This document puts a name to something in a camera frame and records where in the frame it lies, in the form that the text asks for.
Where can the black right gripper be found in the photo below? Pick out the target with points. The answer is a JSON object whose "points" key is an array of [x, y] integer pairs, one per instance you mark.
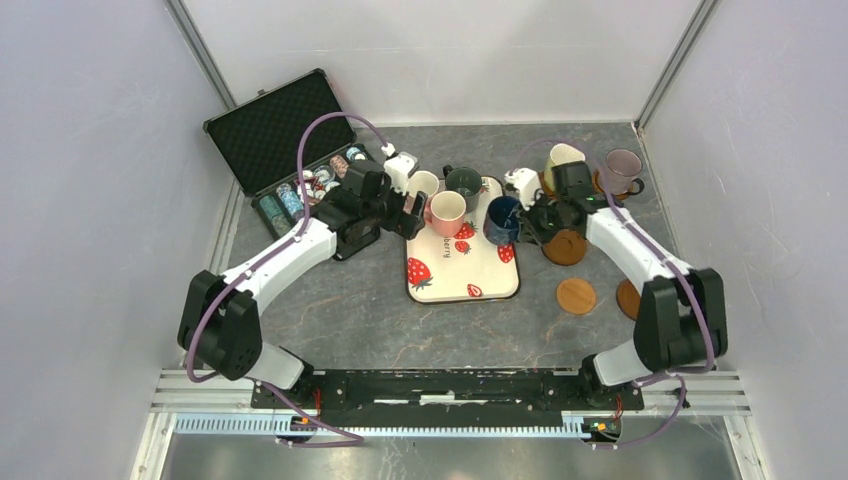
{"points": [[529, 231]]}

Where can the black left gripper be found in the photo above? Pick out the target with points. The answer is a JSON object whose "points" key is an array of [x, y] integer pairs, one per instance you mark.
{"points": [[402, 223]]}

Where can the light green cup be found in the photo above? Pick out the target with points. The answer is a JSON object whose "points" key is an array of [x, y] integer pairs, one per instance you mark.
{"points": [[562, 153]]}

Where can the pink mug with handle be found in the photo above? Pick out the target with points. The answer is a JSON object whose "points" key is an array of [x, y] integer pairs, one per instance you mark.
{"points": [[423, 182]]}

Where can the dark blue mug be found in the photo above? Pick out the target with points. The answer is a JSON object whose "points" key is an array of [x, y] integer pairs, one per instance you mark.
{"points": [[502, 221]]}

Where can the purple glass mug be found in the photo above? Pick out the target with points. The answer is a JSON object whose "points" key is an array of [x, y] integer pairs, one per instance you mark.
{"points": [[620, 173]]}

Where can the pink cup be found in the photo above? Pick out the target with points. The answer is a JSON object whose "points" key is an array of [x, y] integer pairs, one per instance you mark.
{"points": [[445, 213]]}

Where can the light brown wooden coaster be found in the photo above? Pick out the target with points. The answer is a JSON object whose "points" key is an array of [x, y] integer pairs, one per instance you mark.
{"points": [[576, 296]]}

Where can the dark green mug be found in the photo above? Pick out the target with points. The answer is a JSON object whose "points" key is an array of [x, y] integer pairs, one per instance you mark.
{"points": [[465, 181]]}

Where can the strawberry pattern white tray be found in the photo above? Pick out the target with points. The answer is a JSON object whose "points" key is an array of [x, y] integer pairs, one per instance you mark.
{"points": [[463, 268]]}

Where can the black poker chip case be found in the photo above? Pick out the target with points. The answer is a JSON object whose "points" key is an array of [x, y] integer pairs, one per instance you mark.
{"points": [[288, 147]]}

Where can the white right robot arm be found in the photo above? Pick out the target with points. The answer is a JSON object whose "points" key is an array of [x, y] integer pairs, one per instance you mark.
{"points": [[681, 321]]}

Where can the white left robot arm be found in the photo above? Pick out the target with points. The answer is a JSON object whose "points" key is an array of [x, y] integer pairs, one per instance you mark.
{"points": [[220, 324]]}

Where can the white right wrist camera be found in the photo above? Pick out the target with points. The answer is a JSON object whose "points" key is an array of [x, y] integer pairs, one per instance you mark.
{"points": [[527, 184]]}

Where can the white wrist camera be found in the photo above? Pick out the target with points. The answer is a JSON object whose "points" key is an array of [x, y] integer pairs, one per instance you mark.
{"points": [[400, 167], [527, 184]]}

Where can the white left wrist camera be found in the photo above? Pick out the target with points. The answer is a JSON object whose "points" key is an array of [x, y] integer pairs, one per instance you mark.
{"points": [[400, 167]]}

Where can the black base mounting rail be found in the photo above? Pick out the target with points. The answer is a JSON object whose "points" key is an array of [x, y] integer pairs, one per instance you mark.
{"points": [[457, 398]]}

